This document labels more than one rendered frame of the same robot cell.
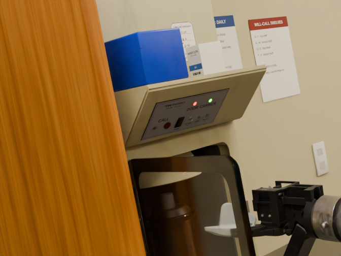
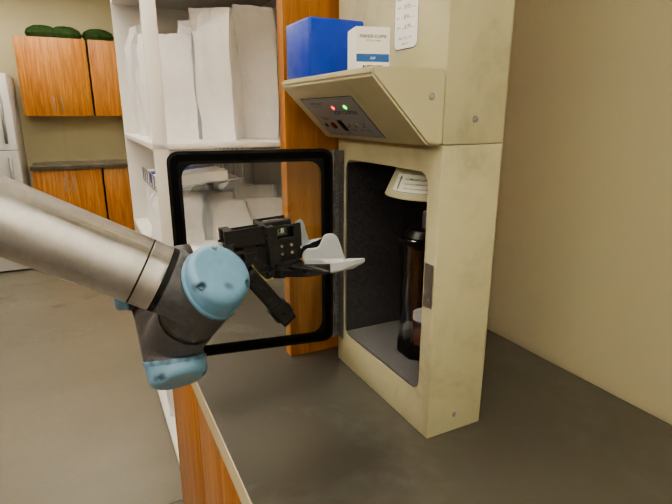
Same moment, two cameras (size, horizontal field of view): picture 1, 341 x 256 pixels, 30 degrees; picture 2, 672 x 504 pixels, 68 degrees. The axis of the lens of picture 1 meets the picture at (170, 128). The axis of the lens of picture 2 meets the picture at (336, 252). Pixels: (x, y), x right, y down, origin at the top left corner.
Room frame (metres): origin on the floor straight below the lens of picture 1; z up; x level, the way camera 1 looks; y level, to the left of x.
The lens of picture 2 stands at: (1.40, -0.86, 1.45)
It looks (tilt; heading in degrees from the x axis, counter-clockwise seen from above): 15 degrees down; 106
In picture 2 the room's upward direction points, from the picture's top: straight up
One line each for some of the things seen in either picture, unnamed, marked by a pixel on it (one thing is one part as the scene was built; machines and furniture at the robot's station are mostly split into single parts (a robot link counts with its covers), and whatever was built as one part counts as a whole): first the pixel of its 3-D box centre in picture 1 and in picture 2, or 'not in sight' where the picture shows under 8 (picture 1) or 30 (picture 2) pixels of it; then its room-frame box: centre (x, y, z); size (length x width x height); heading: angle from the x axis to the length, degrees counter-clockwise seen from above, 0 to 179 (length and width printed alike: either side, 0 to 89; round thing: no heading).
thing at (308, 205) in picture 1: (291, 210); (261, 251); (1.09, -0.18, 1.25); 0.12 x 0.08 x 0.09; 42
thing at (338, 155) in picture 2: not in sight; (337, 248); (1.14, 0.09, 1.19); 0.03 x 0.02 x 0.39; 132
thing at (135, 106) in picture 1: (195, 104); (351, 109); (1.20, -0.05, 1.46); 0.32 x 0.11 x 0.10; 132
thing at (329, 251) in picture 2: not in sight; (332, 251); (1.20, -0.16, 1.25); 0.09 x 0.03 x 0.06; 6
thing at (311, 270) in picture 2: not in sight; (302, 267); (1.15, -0.17, 1.23); 0.09 x 0.05 x 0.02; 6
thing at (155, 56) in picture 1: (145, 60); (324, 51); (1.13, 0.02, 1.56); 0.10 x 0.10 x 0.09; 42
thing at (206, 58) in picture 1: (205, 59); (368, 51); (1.23, -0.09, 1.54); 0.05 x 0.05 x 0.06; 28
